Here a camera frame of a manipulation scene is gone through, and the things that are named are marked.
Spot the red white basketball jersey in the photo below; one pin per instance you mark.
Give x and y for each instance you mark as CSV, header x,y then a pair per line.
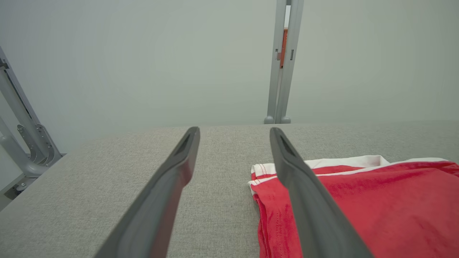
x,y
387,208

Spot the grey metal support bracket frame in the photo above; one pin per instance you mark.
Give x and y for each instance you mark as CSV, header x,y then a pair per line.
x,y
21,118

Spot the orange object behind posts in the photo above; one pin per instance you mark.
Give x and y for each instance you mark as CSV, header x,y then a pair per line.
x,y
284,46

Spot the grey metal partition post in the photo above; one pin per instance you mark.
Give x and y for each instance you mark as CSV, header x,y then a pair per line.
x,y
275,89
292,71

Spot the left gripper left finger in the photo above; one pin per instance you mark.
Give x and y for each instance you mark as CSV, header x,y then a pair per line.
x,y
161,208

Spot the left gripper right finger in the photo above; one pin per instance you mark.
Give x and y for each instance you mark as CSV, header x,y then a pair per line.
x,y
312,215

